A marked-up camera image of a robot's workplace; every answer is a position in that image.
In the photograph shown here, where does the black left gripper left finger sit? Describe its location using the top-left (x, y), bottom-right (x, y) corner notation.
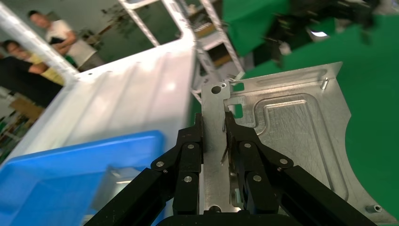
top-left (84, 113), bottom-right (205, 226)

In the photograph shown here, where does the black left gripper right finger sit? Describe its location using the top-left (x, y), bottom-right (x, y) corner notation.
top-left (224, 112), bottom-right (378, 226)

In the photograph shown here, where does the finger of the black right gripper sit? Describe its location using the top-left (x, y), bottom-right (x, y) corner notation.
top-left (265, 14), bottom-right (308, 68)
top-left (340, 0), bottom-right (379, 44)

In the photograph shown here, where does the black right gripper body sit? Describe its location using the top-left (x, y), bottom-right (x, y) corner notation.
top-left (290, 0), bottom-right (353, 23)

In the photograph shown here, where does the stamped metal plate part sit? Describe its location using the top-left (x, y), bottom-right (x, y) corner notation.
top-left (201, 62), bottom-right (398, 225)

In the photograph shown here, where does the white perforated background rack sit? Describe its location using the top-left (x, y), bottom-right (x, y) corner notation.
top-left (187, 0), bottom-right (247, 104)

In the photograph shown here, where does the grey metal part in bin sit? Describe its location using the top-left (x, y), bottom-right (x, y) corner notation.
top-left (90, 165), bottom-right (147, 216)

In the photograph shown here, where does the white metal shelf rack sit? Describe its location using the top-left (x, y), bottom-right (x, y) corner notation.
top-left (0, 0), bottom-right (200, 164)

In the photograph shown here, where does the blue plastic bin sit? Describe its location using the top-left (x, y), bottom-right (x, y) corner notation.
top-left (0, 130), bottom-right (168, 226)

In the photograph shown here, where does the person in yellow clothing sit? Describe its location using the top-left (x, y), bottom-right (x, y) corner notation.
top-left (0, 40), bottom-right (66, 108)

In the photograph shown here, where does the dark leafy potted plant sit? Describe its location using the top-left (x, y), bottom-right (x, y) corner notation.
top-left (81, 6), bottom-right (132, 41)

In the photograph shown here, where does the man in white shirt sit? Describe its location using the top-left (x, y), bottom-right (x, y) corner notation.
top-left (27, 9), bottom-right (105, 73)

